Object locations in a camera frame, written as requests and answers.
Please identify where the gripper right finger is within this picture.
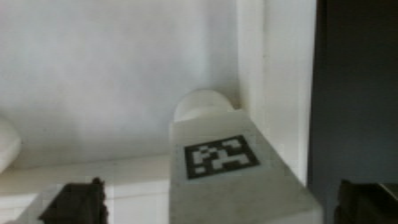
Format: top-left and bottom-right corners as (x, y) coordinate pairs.
(334, 180), (398, 224)

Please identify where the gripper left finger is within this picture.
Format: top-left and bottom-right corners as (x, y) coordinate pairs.
(39, 178), (109, 224)

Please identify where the white square tabletop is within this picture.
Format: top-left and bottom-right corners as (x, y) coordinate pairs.
(0, 0), (263, 224)

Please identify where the white obstacle right bar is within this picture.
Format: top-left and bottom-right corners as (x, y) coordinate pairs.
(263, 0), (316, 183)

